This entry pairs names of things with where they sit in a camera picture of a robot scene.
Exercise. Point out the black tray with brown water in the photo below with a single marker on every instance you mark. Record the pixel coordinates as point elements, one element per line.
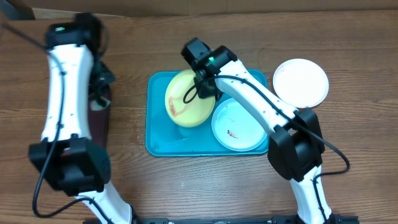
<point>99,121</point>

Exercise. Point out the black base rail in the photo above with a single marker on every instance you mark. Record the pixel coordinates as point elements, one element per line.
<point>281,219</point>

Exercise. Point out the teal plastic serving tray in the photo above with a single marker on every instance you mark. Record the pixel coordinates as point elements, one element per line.
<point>164,138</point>

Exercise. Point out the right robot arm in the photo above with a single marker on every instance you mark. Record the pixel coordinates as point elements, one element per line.
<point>295,139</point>

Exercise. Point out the light blue plate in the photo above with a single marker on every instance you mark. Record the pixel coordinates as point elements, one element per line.
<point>237,130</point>

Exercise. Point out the yellow-green plate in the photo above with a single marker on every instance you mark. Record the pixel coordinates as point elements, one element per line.
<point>191,114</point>

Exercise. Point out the white plate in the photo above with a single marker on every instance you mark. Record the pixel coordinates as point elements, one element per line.
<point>301,83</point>

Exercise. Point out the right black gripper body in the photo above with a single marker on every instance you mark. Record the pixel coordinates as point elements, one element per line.
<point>207,89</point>

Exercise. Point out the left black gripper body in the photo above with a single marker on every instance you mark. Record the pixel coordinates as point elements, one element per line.
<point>99,77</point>

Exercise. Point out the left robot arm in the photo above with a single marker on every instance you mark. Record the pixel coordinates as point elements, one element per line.
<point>71,155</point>

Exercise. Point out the green and white sponge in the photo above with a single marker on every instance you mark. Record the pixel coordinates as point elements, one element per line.
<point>97,107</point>

